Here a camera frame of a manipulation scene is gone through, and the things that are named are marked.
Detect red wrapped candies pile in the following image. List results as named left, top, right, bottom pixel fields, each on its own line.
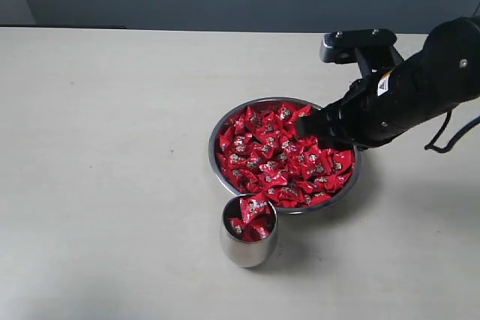
left=208, top=97, right=361, bottom=214

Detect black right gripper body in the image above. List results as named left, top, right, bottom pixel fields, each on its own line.
left=325, top=68, right=431, bottom=148

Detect steel bowl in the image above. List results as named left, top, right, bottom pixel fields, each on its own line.
left=208, top=96, right=363, bottom=217

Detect red candies in cup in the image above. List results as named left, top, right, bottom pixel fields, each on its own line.
left=226, top=193, right=276, bottom=242

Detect steel cup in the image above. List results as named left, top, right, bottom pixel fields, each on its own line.
left=220, top=194, right=278, bottom=268

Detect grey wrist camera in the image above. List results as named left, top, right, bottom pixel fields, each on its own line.
left=319, top=28, right=397, bottom=64

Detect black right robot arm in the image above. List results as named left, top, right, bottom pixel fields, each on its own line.
left=295, top=16, right=479, bottom=148

